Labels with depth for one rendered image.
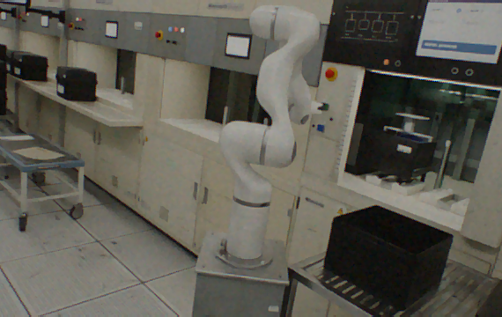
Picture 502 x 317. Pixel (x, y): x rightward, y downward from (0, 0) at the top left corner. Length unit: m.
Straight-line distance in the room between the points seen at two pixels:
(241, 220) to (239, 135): 0.26
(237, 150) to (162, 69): 1.83
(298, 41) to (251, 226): 0.57
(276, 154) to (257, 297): 0.43
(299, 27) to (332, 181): 0.87
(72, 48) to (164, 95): 1.53
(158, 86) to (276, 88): 1.81
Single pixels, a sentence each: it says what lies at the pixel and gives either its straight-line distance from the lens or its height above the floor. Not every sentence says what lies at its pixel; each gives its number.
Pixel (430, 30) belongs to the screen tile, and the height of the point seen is 1.56.
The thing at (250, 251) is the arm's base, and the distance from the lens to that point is 1.28.
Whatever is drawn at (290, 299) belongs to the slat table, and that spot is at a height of 0.66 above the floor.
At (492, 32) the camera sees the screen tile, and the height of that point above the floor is 1.57.
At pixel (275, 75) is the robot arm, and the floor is 1.33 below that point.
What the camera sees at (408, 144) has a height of 1.10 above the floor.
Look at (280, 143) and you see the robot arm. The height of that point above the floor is 1.15.
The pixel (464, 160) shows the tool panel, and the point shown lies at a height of 0.99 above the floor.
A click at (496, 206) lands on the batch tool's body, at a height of 1.01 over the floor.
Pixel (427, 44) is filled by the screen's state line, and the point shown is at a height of 1.51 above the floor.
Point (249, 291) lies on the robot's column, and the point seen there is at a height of 0.71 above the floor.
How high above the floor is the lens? 1.38
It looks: 14 degrees down
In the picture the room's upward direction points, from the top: 8 degrees clockwise
